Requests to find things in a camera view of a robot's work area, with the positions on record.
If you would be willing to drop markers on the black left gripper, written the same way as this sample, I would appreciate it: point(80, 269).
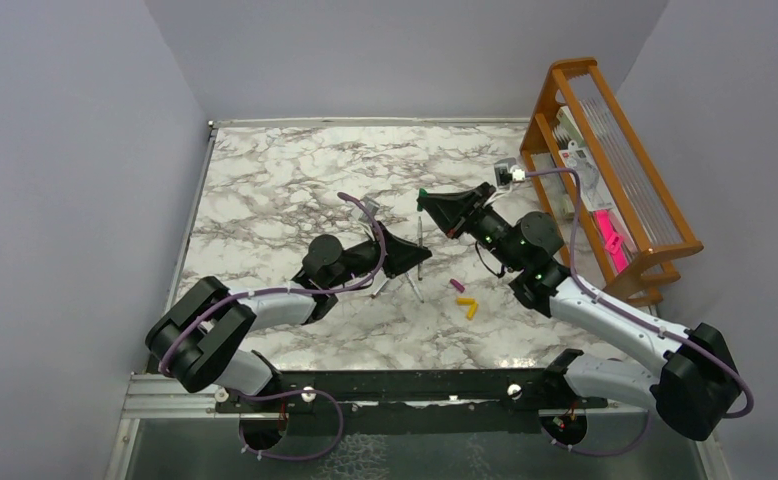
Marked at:
point(401, 254)

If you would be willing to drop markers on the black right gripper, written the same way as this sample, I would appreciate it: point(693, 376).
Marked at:
point(448, 209)

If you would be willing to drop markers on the magenta pen cap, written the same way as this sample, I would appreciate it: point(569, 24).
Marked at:
point(457, 285)

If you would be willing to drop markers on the white marker pen green cap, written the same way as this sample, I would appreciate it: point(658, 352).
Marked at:
point(420, 243)

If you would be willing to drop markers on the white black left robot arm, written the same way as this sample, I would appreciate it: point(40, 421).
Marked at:
point(197, 341)

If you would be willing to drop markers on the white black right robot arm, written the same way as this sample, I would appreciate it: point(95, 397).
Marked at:
point(686, 376)

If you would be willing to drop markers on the white marker pen green end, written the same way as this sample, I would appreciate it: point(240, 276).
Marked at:
point(414, 285)

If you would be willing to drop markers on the white packaged item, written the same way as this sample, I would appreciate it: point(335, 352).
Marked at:
point(575, 154)

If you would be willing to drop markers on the pink packaged item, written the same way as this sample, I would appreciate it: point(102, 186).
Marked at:
point(614, 243)

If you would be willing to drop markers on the orange wooden rack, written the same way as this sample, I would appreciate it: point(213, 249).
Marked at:
point(655, 231)

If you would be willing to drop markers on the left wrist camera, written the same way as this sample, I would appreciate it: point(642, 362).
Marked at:
point(364, 215)

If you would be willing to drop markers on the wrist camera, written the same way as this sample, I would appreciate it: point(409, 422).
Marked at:
point(508, 172)
point(364, 215)

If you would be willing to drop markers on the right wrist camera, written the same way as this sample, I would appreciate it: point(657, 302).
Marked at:
point(508, 172)

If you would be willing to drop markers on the black mounting rail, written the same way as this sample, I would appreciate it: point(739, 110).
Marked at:
point(400, 421)

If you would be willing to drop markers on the aluminium frame rail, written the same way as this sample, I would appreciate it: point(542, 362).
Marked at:
point(164, 397)

